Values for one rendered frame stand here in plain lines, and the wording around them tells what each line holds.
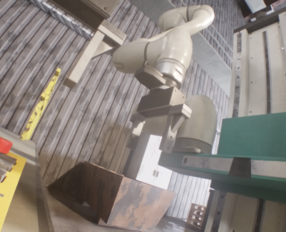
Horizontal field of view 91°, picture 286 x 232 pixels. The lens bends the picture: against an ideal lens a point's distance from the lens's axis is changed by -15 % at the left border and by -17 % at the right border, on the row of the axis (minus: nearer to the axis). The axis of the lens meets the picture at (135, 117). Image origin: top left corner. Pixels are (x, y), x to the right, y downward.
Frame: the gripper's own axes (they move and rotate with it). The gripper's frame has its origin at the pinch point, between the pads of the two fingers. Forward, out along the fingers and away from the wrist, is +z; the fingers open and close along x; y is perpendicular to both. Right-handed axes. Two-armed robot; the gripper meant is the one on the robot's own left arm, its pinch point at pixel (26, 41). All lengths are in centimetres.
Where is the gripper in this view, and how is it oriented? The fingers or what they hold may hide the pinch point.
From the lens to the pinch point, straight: 22.4
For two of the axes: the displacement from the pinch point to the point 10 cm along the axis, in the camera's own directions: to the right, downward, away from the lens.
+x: -7.7, -4.4, -4.5
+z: -3.2, 8.9, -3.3
